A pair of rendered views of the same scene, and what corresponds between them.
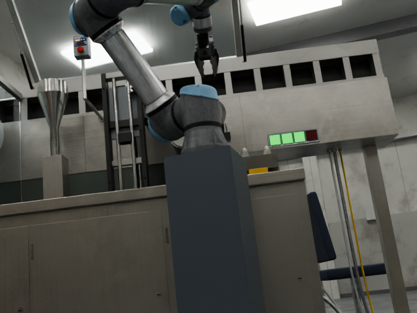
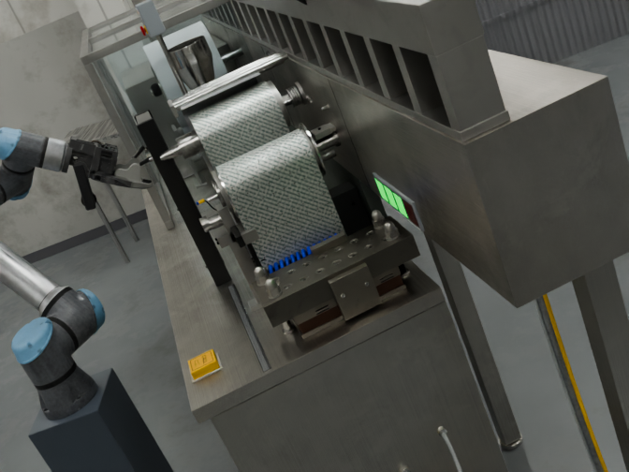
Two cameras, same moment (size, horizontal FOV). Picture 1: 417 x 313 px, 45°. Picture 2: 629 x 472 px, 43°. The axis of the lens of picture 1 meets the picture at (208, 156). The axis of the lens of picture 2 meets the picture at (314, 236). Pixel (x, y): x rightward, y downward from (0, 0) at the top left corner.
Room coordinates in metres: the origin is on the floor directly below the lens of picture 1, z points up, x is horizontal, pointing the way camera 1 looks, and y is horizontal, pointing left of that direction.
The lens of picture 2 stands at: (1.96, -2.00, 1.87)
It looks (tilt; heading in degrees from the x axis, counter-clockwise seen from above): 23 degrees down; 82
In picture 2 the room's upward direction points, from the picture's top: 23 degrees counter-clockwise
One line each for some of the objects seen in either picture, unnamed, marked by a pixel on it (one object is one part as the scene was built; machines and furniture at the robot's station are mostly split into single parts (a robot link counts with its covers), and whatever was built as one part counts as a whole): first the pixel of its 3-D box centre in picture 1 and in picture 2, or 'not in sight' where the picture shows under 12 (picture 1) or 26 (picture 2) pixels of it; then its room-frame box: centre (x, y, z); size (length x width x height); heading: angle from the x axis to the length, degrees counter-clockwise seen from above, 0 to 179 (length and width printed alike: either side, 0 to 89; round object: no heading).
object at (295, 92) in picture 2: not in sight; (291, 97); (2.37, 0.22, 1.34); 0.07 x 0.07 x 0.07; 88
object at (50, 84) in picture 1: (53, 90); (188, 52); (2.20, 0.69, 1.50); 0.14 x 0.14 x 0.06
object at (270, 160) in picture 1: (256, 172); (333, 269); (2.23, -0.21, 1.00); 0.40 x 0.16 x 0.06; 178
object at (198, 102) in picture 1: (198, 107); (42, 348); (1.48, 0.01, 1.07); 0.13 x 0.12 x 0.14; 43
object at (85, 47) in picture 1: (81, 47); (148, 19); (2.12, 0.52, 1.66); 0.07 x 0.07 x 0.10; 0
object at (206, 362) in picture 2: (258, 173); (203, 364); (1.84, -0.18, 0.91); 0.07 x 0.07 x 0.02; 88
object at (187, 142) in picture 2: not in sight; (189, 144); (2.06, 0.23, 1.34); 0.06 x 0.06 x 0.06; 88
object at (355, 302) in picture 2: not in sight; (355, 292); (2.24, -0.30, 0.97); 0.10 x 0.03 x 0.11; 178
